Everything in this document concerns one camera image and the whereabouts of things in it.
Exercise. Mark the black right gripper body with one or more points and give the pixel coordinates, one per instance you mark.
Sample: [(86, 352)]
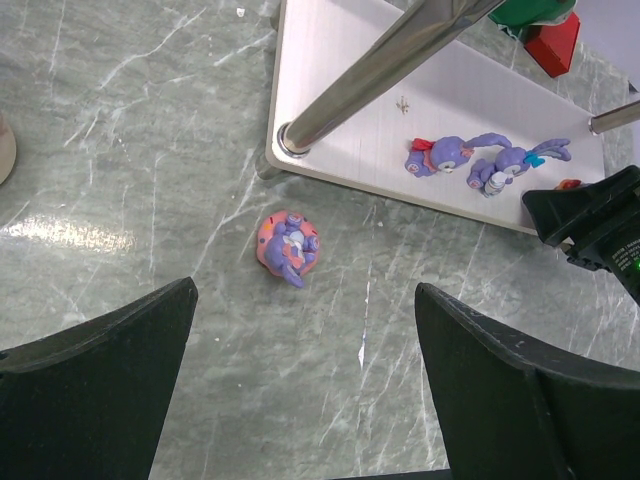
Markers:
[(600, 220)]

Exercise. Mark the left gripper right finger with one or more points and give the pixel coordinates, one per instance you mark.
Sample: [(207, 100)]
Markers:
[(511, 406)]

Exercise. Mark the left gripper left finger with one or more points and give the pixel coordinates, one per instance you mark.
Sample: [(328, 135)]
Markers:
[(90, 402)]

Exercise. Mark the orange base purple toy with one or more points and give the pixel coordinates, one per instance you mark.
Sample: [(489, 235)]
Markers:
[(568, 184)]

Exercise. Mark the purple white toy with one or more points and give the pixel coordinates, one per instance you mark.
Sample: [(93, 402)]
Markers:
[(511, 162)]

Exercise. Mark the purple spotted toy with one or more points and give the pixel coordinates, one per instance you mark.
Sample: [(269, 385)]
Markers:
[(288, 246)]

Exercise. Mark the white two-tier shelf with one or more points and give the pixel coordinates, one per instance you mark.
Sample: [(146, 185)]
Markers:
[(457, 92)]

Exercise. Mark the red green box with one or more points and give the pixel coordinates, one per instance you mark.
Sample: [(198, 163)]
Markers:
[(547, 29)]

